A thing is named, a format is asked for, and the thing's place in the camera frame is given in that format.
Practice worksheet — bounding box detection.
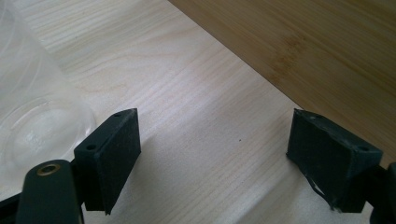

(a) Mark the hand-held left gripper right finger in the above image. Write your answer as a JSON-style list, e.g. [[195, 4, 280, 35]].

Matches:
[[286, 107, 384, 215]]

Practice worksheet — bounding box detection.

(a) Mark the clear plastic cup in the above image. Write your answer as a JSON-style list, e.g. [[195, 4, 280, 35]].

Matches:
[[0, 1, 98, 200]]

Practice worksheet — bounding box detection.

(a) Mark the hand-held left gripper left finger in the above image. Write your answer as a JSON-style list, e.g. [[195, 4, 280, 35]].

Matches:
[[73, 107, 142, 216]]

